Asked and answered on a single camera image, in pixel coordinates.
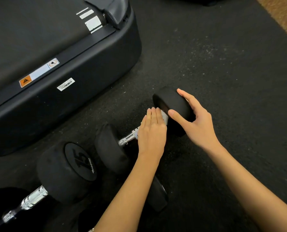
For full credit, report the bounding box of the black dumbbell with glossy end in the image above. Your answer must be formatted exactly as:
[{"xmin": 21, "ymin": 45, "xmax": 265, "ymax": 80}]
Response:
[{"xmin": 78, "ymin": 176, "xmax": 169, "ymax": 232}]

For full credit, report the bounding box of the white cleaning wipe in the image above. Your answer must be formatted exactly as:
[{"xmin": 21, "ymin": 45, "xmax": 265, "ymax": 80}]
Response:
[{"xmin": 161, "ymin": 109, "xmax": 169, "ymax": 126}]

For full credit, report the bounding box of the large black rubber dumbbell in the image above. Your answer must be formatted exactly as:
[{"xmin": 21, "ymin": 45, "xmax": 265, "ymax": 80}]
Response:
[{"xmin": 0, "ymin": 142, "xmax": 98, "ymax": 232}]

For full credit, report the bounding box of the person's right hand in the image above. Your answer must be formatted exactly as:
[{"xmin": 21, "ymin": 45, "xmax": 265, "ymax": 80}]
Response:
[{"xmin": 168, "ymin": 88, "xmax": 223, "ymax": 153}]

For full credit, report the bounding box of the black rubber floor mat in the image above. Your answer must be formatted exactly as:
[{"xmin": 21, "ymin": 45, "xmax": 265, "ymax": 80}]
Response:
[{"xmin": 0, "ymin": 0, "xmax": 287, "ymax": 232}]

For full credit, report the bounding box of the person's left hand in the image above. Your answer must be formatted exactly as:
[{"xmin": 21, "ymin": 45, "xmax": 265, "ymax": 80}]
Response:
[{"xmin": 137, "ymin": 107, "xmax": 168, "ymax": 159}]

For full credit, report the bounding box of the small black rubber dumbbell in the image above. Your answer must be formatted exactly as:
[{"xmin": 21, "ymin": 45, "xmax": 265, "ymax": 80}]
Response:
[{"xmin": 95, "ymin": 86, "xmax": 196, "ymax": 176}]

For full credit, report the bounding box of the person's right forearm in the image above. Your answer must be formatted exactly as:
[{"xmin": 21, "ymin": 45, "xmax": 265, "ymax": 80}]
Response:
[{"xmin": 205, "ymin": 142, "xmax": 287, "ymax": 232}]

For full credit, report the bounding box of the person's left forearm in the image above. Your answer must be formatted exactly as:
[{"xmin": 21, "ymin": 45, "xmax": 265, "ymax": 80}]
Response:
[{"xmin": 94, "ymin": 152, "xmax": 166, "ymax": 232}]

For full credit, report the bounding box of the black equipment base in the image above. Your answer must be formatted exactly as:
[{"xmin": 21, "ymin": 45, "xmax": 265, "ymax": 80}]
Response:
[{"xmin": 169, "ymin": 0, "xmax": 231, "ymax": 7}]

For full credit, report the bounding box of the black treadmill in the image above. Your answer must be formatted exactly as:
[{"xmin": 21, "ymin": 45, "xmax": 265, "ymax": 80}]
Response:
[{"xmin": 0, "ymin": 0, "xmax": 143, "ymax": 159}]

